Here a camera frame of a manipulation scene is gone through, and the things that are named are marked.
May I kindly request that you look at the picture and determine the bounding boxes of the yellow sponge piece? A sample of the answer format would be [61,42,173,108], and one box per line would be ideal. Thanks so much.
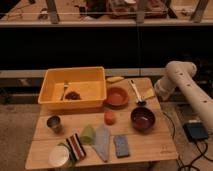
[142,88,155,100]

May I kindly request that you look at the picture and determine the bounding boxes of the green cone-shaped object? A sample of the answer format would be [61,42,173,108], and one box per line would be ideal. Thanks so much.
[80,125,95,145]

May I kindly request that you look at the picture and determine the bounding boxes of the small metal cup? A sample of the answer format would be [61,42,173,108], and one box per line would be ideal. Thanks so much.
[47,115,62,134]

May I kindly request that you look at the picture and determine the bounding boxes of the grey folded cloth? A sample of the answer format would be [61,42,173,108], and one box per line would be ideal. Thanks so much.
[92,125,110,162]

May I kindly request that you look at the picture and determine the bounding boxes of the yellow banana toy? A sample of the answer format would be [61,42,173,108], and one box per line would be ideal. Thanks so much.
[106,76,124,83]

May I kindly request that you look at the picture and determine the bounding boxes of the brown food item in tub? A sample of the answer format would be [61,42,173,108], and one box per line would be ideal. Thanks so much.
[65,91,81,100]

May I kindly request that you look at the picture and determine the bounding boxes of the yellow plastic tub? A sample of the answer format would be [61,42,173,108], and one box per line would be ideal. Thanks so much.
[38,66,106,110]

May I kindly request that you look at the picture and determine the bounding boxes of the wooden folding table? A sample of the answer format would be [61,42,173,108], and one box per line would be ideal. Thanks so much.
[25,79,177,169]

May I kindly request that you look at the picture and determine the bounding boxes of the dark brown bowl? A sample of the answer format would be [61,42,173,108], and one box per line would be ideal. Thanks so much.
[130,107,155,132]

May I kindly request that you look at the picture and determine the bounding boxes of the black foot pedal box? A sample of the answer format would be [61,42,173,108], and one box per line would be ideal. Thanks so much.
[183,122,209,142]

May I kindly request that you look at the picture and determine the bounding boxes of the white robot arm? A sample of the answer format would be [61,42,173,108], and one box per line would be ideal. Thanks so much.
[154,61,213,133]

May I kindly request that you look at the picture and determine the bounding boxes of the orange round fruit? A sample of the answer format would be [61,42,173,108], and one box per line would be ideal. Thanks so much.
[104,110,116,125]

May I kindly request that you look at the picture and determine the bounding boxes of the striped red white black item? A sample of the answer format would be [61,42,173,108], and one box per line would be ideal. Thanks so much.
[66,134,86,163]

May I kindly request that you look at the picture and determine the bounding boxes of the fork in tub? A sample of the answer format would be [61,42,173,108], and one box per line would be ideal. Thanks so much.
[60,81,69,101]

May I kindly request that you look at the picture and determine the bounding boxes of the white handled spoon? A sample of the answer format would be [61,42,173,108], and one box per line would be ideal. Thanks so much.
[130,80,146,106]

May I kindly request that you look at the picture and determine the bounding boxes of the blue sponge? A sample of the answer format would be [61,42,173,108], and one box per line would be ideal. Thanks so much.
[113,135,130,158]

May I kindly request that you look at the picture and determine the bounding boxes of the black cable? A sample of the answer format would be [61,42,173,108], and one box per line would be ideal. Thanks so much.
[162,111,213,171]

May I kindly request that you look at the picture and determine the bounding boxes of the orange shallow bowl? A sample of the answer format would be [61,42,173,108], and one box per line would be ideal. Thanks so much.
[106,87,129,107]

